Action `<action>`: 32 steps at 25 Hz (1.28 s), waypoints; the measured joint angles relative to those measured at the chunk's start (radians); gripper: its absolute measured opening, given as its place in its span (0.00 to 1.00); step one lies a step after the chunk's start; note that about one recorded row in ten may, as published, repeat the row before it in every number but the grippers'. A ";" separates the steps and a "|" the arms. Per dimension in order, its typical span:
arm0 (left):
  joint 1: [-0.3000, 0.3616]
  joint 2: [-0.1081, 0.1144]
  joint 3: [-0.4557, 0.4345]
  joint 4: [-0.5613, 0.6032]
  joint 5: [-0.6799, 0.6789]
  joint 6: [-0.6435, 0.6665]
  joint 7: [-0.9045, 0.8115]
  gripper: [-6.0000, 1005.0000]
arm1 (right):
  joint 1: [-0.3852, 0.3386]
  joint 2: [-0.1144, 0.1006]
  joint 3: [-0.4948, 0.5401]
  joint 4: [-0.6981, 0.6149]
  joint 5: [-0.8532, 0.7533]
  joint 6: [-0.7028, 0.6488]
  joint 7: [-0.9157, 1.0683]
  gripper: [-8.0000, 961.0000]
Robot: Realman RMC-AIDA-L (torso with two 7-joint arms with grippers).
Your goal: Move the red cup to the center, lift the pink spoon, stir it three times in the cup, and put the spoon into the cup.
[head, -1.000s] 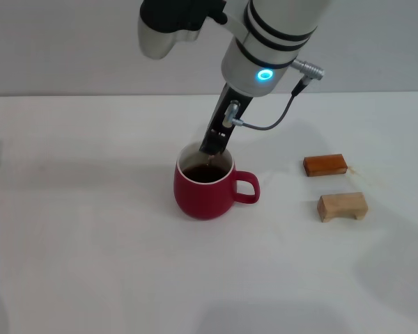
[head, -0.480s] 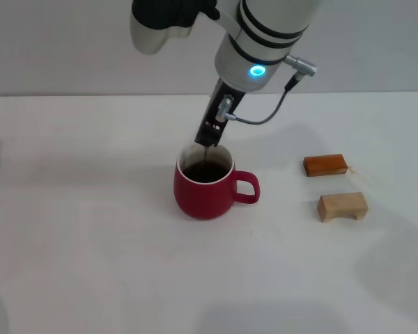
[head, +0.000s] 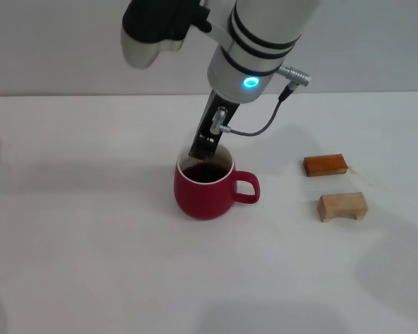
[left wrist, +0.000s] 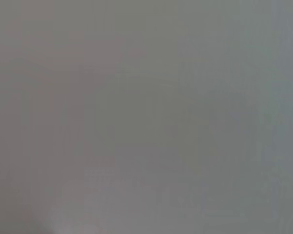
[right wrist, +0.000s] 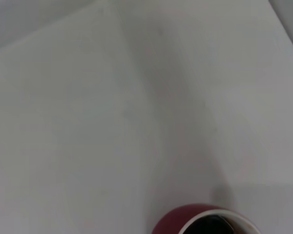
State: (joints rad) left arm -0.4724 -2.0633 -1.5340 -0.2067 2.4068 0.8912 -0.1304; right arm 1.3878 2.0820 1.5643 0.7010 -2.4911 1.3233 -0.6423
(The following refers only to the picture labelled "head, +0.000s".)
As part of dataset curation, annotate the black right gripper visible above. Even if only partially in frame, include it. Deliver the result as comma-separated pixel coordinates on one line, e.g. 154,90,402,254
187,89,243,163

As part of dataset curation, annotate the red ceramic coffee cup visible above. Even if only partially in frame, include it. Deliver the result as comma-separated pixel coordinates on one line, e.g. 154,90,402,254
173,144,261,221

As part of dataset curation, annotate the dark orange wooden block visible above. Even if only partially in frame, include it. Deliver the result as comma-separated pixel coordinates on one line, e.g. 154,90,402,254
302,153,348,178

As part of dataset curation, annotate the light wooden arch block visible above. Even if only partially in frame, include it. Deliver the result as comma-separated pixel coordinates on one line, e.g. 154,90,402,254
316,191,369,223

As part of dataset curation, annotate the grey right gripper cable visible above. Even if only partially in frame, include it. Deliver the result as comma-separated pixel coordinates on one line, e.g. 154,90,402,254
210,65,313,137

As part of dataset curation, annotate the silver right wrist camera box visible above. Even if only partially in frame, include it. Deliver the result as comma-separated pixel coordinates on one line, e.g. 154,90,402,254
121,0,213,70

